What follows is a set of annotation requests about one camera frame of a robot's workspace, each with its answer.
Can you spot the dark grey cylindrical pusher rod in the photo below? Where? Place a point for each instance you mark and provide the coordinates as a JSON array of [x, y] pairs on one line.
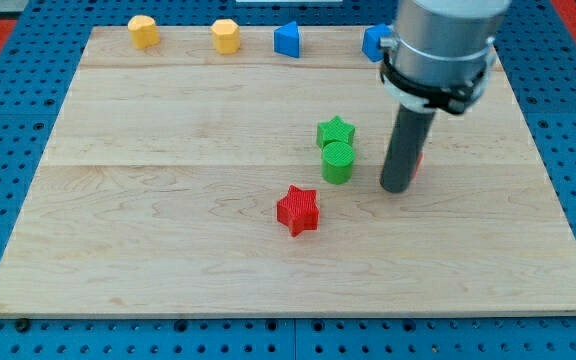
[[408, 137]]

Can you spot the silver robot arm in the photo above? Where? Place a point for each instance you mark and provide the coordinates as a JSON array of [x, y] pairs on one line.
[[438, 57]]

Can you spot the green star block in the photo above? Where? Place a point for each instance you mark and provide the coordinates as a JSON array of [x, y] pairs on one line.
[[334, 130]]

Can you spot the red star block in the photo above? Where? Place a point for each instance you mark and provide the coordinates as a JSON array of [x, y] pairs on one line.
[[298, 210]]

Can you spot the yellow hexagon block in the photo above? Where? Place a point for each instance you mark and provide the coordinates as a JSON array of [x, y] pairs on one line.
[[226, 36]]

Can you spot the red block behind rod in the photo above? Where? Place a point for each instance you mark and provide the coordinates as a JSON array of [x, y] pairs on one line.
[[418, 165]]

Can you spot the green cylinder block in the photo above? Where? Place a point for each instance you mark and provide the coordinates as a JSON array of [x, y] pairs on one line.
[[337, 162]]

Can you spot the blue cube block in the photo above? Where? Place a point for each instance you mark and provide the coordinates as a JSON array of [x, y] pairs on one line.
[[377, 40]]

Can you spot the blue triangle block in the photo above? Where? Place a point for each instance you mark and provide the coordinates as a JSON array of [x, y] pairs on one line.
[[287, 40]]

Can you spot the wooden board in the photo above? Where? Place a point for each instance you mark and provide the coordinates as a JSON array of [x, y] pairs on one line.
[[156, 194]]

